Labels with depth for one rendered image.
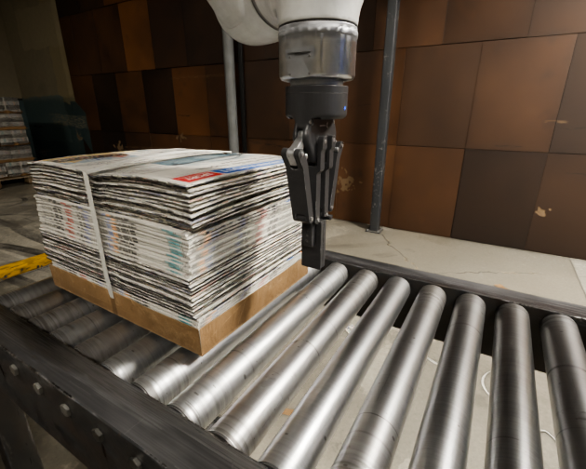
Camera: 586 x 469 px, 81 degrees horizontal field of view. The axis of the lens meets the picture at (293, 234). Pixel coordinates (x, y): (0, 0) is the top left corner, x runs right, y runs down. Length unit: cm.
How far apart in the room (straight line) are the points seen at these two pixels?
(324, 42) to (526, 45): 295
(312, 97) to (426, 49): 300
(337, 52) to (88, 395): 47
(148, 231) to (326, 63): 29
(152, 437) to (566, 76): 323
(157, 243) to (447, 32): 312
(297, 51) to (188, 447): 42
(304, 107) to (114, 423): 40
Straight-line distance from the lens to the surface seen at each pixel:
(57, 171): 63
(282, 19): 43
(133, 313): 57
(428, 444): 42
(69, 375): 54
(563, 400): 54
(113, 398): 48
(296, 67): 41
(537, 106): 329
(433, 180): 337
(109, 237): 55
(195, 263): 43
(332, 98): 41
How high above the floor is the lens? 111
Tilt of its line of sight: 20 degrees down
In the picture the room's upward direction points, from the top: straight up
